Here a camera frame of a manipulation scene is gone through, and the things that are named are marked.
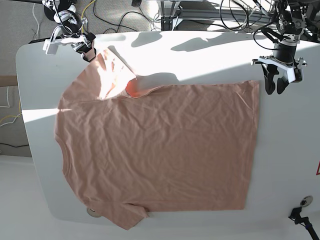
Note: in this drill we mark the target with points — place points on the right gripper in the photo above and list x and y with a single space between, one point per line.
82 45

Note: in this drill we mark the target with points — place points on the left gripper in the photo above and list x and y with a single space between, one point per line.
270 66

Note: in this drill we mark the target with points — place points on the salmon pink T-shirt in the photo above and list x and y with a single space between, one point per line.
181 147

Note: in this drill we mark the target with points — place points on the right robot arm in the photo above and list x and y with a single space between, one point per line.
69 30

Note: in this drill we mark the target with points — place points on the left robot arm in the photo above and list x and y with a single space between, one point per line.
291 21

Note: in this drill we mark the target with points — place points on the red warning sticker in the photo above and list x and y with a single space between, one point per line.
318 169

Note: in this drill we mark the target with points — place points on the right table grommet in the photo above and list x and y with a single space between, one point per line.
306 201

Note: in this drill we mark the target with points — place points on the table grommet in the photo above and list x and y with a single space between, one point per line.
306 201
92 213

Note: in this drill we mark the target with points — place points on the left table grommet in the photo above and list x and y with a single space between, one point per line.
92 213

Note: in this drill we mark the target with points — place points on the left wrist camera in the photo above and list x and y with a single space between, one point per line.
295 75

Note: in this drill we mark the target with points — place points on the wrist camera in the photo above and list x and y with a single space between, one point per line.
51 47
295 75

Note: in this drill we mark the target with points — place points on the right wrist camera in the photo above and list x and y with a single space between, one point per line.
51 47

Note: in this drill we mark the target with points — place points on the silver aluminium frame profile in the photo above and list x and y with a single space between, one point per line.
230 15

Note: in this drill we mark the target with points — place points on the black clamp mount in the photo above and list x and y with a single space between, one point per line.
295 216

